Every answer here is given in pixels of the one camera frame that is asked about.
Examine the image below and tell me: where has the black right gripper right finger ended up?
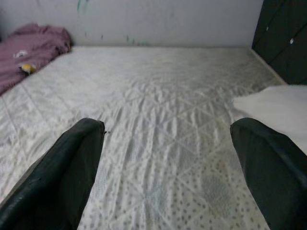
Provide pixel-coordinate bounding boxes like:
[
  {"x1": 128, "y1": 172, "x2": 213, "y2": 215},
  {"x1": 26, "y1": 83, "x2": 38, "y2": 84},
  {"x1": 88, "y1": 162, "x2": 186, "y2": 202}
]
[{"x1": 229, "y1": 117, "x2": 307, "y2": 230}]

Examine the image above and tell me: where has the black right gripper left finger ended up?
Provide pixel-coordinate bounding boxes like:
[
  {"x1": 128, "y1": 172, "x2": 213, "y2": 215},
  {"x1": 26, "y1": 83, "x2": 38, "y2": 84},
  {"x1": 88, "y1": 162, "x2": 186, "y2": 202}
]
[{"x1": 0, "y1": 117, "x2": 106, "y2": 230}]

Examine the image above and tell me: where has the white pillow with green tree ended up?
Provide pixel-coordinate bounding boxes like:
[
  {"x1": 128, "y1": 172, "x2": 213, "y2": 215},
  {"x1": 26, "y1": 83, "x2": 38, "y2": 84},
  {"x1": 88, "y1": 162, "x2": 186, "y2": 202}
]
[{"x1": 233, "y1": 84, "x2": 307, "y2": 154}]

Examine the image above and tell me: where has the mauve printed blanket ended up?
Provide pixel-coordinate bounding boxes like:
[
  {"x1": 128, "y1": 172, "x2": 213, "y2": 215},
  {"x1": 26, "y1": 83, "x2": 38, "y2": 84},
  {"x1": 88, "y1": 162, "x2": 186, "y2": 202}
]
[{"x1": 0, "y1": 23, "x2": 72, "y2": 96}]

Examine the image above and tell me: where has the white quilted mattress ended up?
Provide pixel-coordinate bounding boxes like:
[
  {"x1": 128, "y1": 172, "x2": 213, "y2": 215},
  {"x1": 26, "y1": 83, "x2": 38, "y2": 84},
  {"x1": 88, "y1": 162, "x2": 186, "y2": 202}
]
[{"x1": 0, "y1": 46, "x2": 287, "y2": 230}]

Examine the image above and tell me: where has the dark tufted headboard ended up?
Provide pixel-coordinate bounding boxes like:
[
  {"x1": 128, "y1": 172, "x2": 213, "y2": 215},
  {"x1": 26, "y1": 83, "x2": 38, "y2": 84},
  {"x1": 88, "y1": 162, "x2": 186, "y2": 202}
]
[{"x1": 251, "y1": 0, "x2": 307, "y2": 85}]

